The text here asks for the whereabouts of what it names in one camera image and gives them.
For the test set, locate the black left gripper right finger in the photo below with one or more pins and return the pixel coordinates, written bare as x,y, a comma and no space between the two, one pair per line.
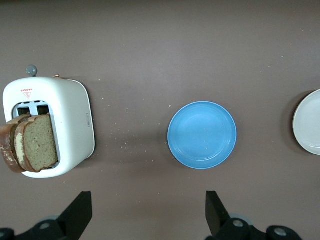
232,231

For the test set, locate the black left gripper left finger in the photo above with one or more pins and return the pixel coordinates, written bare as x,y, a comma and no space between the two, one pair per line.
62,227

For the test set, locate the blue plate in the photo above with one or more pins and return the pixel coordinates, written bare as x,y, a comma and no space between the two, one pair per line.
202,135

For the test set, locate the beige plate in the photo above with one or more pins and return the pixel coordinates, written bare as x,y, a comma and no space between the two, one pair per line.
308,122

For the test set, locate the brown bread slice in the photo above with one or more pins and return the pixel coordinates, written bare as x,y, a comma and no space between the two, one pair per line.
6,145
38,142

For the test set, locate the white toaster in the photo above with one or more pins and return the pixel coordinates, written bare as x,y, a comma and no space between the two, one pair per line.
70,112

